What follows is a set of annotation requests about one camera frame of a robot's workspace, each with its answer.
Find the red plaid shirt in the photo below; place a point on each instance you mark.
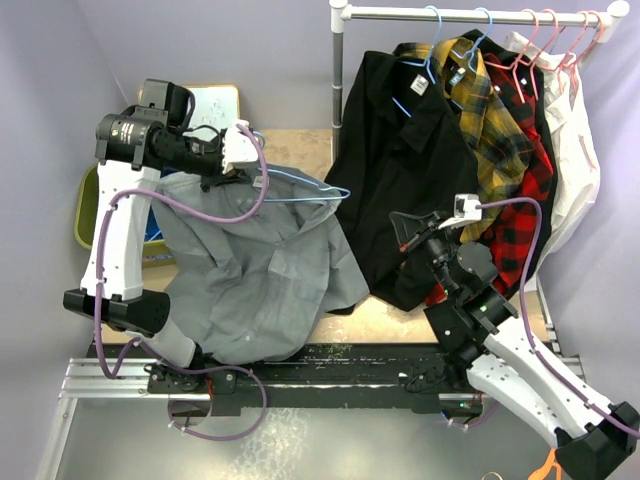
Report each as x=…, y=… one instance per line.
x=507, y=226

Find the blue hanger under black shirt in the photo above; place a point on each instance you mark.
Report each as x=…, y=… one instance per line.
x=426, y=63

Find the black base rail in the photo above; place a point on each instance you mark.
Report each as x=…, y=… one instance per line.
x=409, y=376

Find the green plastic bin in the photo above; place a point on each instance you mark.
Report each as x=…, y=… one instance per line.
x=85, y=215

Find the grey button shirt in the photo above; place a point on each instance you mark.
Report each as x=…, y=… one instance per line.
x=254, y=287

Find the grey metal clothes rack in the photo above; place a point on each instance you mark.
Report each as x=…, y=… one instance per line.
x=341, y=12

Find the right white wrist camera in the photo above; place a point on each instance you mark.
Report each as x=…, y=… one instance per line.
x=466, y=211

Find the white shirt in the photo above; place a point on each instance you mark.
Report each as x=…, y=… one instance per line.
x=576, y=161

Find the pink hanger under white shirt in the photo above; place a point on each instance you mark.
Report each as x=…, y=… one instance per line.
x=559, y=28

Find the light blue wire hanger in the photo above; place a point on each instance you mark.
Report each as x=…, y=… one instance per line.
x=304, y=189

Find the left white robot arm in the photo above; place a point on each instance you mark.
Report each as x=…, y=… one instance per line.
x=116, y=291

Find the blue hanger under yellow shirt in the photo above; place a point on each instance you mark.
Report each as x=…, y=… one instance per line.
x=471, y=56

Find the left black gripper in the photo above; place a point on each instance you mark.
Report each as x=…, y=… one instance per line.
x=206, y=181

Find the black shirt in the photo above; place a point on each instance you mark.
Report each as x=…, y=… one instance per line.
x=400, y=150

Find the yellow plaid shirt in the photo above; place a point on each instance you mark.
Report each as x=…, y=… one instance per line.
x=502, y=149

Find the blue plaid shirt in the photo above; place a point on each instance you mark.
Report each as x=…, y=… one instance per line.
x=152, y=234

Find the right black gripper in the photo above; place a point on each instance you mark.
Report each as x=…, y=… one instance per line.
x=410, y=229

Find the orange hanger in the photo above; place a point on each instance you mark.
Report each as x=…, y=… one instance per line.
x=550, y=469

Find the yellow framed whiteboard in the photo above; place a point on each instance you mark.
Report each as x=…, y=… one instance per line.
x=204, y=110

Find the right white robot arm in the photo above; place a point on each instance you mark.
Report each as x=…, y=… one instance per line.
x=489, y=344

